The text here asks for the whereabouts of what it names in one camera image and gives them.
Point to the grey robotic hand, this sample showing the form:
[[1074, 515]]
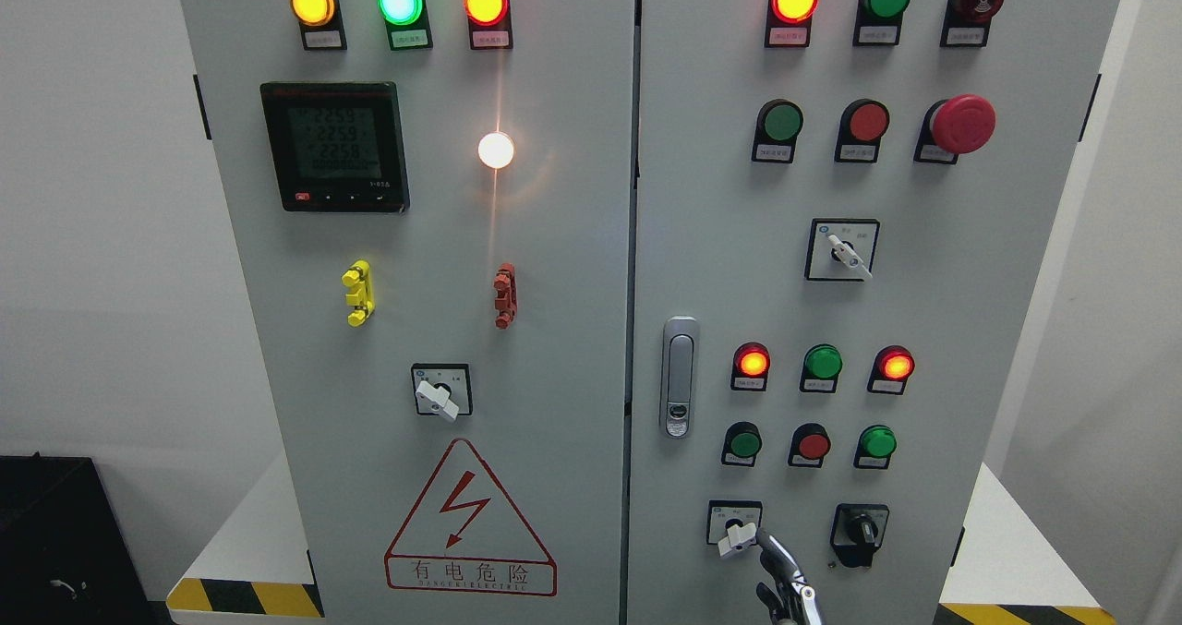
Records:
[[791, 599]]

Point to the silver cabinet door handle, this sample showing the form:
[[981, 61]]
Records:
[[680, 335]]

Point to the grey right cabinet door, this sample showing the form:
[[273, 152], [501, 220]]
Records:
[[724, 240]]

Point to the grey cabinet door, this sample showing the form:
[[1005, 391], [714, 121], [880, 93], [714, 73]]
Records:
[[547, 392], [724, 240]]

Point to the grey left cabinet door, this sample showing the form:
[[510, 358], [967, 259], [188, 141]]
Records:
[[547, 392]]

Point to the orange indicator light left door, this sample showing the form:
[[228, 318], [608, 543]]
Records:
[[490, 24]]

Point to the red push button lower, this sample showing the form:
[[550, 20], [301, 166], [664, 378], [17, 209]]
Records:
[[810, 444]]

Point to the red push button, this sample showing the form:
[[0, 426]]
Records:
[[810, 444], [861, 128]]

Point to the green push button lower left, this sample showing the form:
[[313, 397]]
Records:
[[741, 444]]

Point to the green push button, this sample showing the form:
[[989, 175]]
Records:
[[741, 444], [777, 127], [875, 448]]

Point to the green push button lower right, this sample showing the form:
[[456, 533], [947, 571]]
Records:
[[875, 448]]

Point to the green indicator lower middle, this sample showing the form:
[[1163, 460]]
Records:
[[821, 367]]

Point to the red lit indicator lower left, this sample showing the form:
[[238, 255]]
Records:
[[751, 363]]

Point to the red lit indicator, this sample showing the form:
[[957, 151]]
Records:
[[891, 370], [789, 22], [751, 363]]

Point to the red lit indicator lower right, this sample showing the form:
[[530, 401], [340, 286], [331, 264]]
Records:
[[891, 370]]

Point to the red electric hazard warning sign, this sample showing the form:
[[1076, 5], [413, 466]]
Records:
[[466, 534]]

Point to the red plastic clip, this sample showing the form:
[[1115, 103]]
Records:
[[506, 295]]

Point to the red push button upper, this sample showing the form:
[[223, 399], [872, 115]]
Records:
[[861, 128]]

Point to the green push button upper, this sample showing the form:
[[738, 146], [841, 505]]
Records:
[[777, 127]]

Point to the red emergency stop mushroom button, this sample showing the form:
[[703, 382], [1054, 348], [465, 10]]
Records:
[[956, 126]]

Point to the white platform with hazard stripes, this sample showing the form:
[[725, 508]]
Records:
[[255, 570]]

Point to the white lit indicator light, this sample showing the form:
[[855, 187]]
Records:
[[496, 150]]

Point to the yellow plastic clip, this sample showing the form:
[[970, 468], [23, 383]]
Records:
[[357, 280]]

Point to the green indicator top right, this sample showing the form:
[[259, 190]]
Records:
[[878, 23]]

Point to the red lit indicator top right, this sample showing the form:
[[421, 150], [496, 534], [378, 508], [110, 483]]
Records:
[[789, 22]]

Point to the red black buzzer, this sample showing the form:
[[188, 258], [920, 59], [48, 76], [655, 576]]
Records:
[[968, 22]]

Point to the black digital power meter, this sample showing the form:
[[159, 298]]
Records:
[[337, 146]]

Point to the green lit indicator light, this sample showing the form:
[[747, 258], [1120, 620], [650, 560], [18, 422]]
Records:
[[407, 23]]

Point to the black box at left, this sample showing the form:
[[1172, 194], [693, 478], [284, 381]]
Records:
[[63, 557]]

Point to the yellow indicator light top left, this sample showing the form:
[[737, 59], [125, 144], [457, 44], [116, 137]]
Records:
[[321, 25]]

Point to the black rotary knob switch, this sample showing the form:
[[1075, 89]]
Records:
[[857, 533]]

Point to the lower white rotary selector switch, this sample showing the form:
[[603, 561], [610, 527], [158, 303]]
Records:
[[731, 525]]

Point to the upper right rotary selector switch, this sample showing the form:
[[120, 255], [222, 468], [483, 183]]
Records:
[[841, 250]]

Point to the left door rotary selector switch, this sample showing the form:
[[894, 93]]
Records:
[[442, 390]]

